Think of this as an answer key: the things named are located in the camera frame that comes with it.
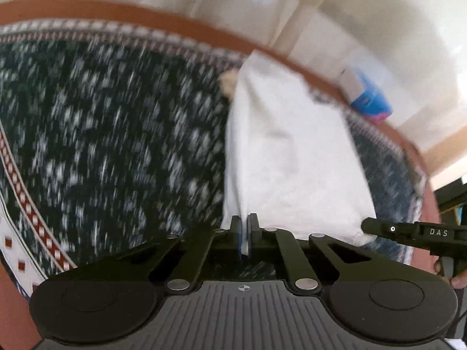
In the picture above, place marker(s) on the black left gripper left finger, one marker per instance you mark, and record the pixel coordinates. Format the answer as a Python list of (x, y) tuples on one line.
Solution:
[(116, 296)]

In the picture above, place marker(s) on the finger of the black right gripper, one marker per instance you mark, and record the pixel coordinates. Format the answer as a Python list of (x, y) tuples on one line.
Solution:
[(409, 234)]

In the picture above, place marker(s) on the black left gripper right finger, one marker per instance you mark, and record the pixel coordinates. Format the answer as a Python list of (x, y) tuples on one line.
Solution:
[(370, 295)]

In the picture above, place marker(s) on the yellow white pink-trimmed garment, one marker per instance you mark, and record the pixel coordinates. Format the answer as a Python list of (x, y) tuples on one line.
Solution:
[(290, 159)]

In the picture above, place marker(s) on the operator right hand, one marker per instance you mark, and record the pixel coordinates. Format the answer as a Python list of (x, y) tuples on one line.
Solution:
[(454, 273)]

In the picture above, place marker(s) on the blue white tissue pack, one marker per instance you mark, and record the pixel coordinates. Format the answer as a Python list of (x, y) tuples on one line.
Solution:
[(363, 95)]

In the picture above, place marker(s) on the dark patterned blanket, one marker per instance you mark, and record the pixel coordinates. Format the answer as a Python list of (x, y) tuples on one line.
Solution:
[(109, 132)]

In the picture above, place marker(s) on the cream white curtain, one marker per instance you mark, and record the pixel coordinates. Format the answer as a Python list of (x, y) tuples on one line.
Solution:
[(415, 50)]

